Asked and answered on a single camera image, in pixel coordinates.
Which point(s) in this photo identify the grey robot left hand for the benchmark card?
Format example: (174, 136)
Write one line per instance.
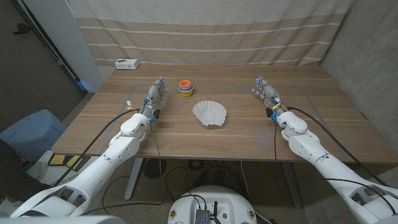
(155, 93)

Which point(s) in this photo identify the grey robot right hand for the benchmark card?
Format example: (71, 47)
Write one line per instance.
(270, 93)

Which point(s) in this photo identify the white paper coffee filter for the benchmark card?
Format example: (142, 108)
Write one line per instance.
(210, 112)

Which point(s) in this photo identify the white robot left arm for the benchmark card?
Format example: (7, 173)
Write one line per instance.
(102, 165)

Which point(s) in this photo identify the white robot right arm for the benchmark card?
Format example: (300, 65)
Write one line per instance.
(329, 165)

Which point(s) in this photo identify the stacked colourful plastic cups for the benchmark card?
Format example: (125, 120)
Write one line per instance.
(186, 88)

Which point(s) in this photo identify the white power outlet box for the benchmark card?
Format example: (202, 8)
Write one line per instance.
(127, 64)

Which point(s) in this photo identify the round black floor fan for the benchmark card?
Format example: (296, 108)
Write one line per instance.
(154, 168)

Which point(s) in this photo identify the beige striped fabric backdrop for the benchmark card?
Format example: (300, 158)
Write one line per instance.
(211, 37)

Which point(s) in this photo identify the white table leg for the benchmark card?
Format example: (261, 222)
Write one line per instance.
(133, 179)

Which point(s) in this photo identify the grey table leg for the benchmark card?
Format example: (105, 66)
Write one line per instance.
(292, 186)

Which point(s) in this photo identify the white robot torso base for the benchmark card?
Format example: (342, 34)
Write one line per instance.
(224, 202)

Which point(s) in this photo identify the blue plastic bin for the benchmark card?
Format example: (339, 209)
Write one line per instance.
(31, 133)

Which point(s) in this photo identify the small grey electronics box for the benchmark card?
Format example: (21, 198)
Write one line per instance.
(202, 216)

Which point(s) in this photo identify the white robot chest edge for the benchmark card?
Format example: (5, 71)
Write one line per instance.
(62, 220)

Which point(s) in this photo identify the person in dark trousers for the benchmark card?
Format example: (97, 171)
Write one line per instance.
(15, 174)

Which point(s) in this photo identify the white door frame panel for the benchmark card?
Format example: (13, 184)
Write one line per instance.
(74, 40)

